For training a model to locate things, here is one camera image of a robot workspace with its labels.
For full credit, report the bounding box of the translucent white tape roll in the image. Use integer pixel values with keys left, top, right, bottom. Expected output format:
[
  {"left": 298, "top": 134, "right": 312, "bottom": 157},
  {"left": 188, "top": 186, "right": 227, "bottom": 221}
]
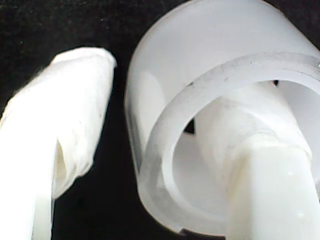
[{"left": 124, "top": 0, "right": 320, "bottom": 238}]

